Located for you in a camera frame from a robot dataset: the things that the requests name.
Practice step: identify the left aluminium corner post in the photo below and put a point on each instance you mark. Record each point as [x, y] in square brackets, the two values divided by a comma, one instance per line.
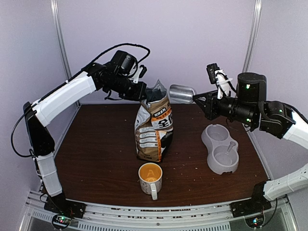
[58, 29]

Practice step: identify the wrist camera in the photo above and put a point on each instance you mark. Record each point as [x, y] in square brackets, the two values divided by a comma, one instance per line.
[139, 74]
[218, 77]

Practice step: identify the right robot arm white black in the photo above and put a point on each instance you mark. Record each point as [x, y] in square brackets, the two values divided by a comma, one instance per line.
[252, 108]

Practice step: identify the aluminium corner post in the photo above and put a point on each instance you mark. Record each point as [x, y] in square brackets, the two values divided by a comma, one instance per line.
[253, 35]
[58, 29]

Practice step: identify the white double pet bowl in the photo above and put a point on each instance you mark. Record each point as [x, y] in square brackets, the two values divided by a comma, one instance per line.
[222, 149]

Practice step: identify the aluminium front rail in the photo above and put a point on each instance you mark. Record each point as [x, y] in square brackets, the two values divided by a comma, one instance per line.
[211, 217]

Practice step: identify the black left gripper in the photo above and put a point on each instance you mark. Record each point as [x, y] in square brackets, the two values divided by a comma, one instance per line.
[139, 94]

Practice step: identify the circuit board with leds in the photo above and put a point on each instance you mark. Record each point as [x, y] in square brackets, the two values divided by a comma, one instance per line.
[60, 222]
[255, 222]

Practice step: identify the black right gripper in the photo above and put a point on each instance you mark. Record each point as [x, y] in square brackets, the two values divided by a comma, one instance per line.
[208, 107]

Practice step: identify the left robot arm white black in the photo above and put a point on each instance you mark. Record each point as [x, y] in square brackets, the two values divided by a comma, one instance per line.
[121, 74]

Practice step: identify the white mug yellow inside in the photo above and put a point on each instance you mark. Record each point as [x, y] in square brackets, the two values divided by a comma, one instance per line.
[150, 178]

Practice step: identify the metal spoon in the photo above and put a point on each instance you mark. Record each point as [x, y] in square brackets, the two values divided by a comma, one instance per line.
[181, 94]

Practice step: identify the brown dog food bag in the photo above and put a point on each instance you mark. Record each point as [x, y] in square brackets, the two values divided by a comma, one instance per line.
[153, 128]

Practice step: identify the right aluminium corner post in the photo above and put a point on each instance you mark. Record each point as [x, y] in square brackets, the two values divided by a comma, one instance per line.
[253, 35]

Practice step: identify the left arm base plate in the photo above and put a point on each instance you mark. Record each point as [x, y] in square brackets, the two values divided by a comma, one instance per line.
[65, 207]

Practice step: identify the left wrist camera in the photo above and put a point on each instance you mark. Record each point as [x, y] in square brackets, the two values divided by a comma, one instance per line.
[139, 74]

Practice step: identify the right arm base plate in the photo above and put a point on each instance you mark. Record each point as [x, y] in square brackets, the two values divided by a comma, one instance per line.
[248, 207]

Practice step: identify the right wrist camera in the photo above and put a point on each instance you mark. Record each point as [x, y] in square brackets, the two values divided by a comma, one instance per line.
[218, 77]

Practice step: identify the right circuit board with leds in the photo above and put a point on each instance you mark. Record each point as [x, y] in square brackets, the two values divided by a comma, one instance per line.
[255, 222]

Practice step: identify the left circuit board with leds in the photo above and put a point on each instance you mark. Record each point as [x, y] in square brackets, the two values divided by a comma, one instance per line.
[60, 222]

